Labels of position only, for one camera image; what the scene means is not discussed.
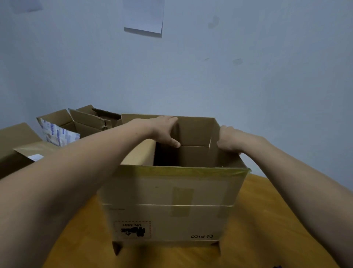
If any person's right forearm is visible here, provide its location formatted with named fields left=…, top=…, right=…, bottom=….
left=239, top=137, right=353, bottom=268

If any white paper sheet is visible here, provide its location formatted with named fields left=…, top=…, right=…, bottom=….
left=123, top=0, right=165, bottom=38

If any open brown cardboard box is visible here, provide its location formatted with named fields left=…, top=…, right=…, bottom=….
left=68, top=104, right=122, bottom=138

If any cardboard box with printed tape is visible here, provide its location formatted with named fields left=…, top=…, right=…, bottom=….
left=36, top=109, right=81, bottom=147

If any closed cardboard box white label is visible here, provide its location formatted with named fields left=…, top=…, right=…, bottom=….
left=0, top=122, right=60, bottom=180

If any large cardboard box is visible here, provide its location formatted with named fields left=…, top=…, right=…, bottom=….
left=97, top=113, right=252, bottom=256

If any person's left forearm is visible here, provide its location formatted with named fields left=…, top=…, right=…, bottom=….
left=0, top=118, right=155, bottom=268

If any person's left hand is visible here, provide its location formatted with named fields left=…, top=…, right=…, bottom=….
left=147, top=116, right=181, bottom=148

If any person's right hand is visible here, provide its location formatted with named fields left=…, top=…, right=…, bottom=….
left=216, top=125, right=269, bottom=156

